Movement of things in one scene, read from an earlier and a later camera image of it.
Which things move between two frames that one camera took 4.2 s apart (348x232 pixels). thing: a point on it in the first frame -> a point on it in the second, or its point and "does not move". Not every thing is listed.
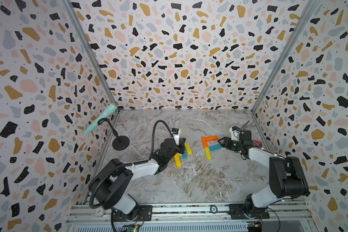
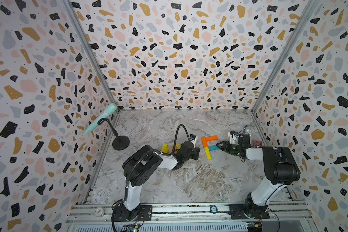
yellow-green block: x=208 y=153 does not move
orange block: x=205 y=143 does not move
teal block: x=215 y=147 does not move
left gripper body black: x=180 y=149 -> x=195 y=155
